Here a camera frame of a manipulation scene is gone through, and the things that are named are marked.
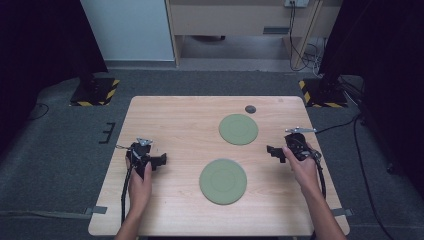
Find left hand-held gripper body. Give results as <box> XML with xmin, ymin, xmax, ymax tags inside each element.
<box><xmin>125</xmin><ymin>137</ymin><xmax>158</xmax><ymax>180</ymax></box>

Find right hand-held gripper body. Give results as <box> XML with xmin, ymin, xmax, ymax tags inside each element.
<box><xmin>284</xmin><ymin>126</ymin><xmax>323</xmax><ymax>163</ymax></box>

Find small green plate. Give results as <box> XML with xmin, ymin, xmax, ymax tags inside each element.
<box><xmin>218</xmin><ymin>113</ymin><xmax>260</xmax><ymax>146</ymax></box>

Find large green plate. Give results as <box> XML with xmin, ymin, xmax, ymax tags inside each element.
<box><xmin>198</xmin><ymin>158</ymin><xmax>248</xmax><ymax>206</ymax></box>

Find person's right hand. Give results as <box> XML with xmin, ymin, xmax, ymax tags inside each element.
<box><xmin>282</xmin><ymin>145</ymin><xmax>322</xmax><ymax>198</ymax></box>

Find person's left hand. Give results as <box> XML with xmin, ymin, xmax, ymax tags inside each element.
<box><xmin>125</xmin><ymin>157</ymin><xmax>154</xmax><ymax>215</ymax></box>

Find hazard-striped black stand base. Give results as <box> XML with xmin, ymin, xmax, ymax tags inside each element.
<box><xmin>298</xmin><ymin>77</ymin><xmax>349</xmax><ymax>109</ymax></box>
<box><xmin>69</xmin><ymin>77</ymin><xmax>121</xmax><ymax>107</ymax></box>

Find grey tape strip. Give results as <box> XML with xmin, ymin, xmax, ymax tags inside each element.
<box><xmin>83</xmin><ymin>205</ymin><xmax>108</xmax><ymax>216</ymax></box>
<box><xmin>332</xmin><ymin>207</ymin><xmax>354</xmax><ymax>218</ymax></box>

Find black curtain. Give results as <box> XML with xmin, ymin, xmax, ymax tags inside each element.
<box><xmin>0</xmin><ymin>0</ymin><xmax>109</xmax><ymax>158</ymax></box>
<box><xmin>318</xmin><ymin>0</ymin><xmax>424</xmax><ymax>198</ymax></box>

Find light wooden desk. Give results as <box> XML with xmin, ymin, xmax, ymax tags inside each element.
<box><xmin>165</xmin><ymin>0</ymin><xmax>345</xmax><ymax>70</ymax></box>

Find grey power socket box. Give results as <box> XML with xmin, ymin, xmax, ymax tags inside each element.
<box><xmin>284</xmin><ymin>0</ymin><xmax>310</xmax><ymax>9</ymax></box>

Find left hand-held gripper cable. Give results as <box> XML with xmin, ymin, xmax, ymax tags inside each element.
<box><xmin>120</xmin><ymin>164</ymin><xmax>134</xmax><ymax>225</ymax></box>

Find hand-held gripper cable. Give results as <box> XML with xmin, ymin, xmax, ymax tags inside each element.
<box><xmin>312</xmin><ymin>151</ymin><xmax>328</xmax><ymax>201</ymax></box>
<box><xmin>120</xmin><ymin>164</ymin><xmax>134</xmax><ymax>225</ymax></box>

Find right hand-held gripper cable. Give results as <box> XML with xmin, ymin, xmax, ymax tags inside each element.
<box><xmin>312</xmin><ymin>151</ymin><xmax>328</xmax><ymax>201</ymax></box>

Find black floor cable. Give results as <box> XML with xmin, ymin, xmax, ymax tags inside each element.
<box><xmin>314</xmin><ymin>112</ymin><xmax>396</xmax><ymax>240</ymax></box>
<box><xmin>27</xmin><ymin>102</ymin><xmax>50</xmax><ymax>122</ymax></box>

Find black hanging power cables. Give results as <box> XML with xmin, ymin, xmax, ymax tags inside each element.
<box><xmin>287</xmin><ymin>1</ymin><xmax>325</xmax><ymax>73</ymax></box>

